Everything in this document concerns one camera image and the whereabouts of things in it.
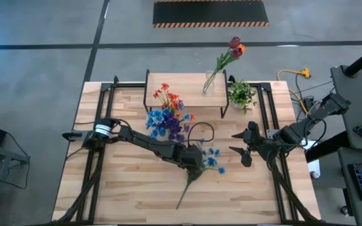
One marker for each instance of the black hazard striped floor mat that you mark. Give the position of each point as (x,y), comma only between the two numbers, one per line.
(209,12)

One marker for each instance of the green potted plant white pot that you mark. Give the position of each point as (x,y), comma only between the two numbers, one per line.
(241,94)

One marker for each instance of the purple flower bunch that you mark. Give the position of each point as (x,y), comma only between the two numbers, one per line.
(176,128)

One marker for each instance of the sparse blue flower bunch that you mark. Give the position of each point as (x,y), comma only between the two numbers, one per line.
(211,161)

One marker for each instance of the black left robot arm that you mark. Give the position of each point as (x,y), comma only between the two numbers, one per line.
(143,141)

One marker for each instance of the white box beside table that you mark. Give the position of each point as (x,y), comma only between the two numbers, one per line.
(314,166)

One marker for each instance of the tall smooth glass carafe vase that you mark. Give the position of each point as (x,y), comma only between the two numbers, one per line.
(208,88)

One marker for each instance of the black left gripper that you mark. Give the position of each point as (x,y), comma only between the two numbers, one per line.
(190,155)

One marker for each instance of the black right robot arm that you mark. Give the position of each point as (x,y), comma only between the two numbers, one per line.
(310,122)

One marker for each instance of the pinkish red artificial tulip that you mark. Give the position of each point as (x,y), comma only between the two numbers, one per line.
(236,53)

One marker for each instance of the small black remote device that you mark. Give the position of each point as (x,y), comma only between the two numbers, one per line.
(361,131)

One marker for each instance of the red poppy flower bunch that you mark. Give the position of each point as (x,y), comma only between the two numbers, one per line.
(172,97)

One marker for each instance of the wooden shelf with black legs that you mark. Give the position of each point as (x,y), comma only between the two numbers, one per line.
(193,94)

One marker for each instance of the dense blue flower bunch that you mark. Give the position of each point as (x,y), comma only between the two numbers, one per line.
(156,117)

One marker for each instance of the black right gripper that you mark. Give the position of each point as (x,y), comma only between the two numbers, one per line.
(257,144)

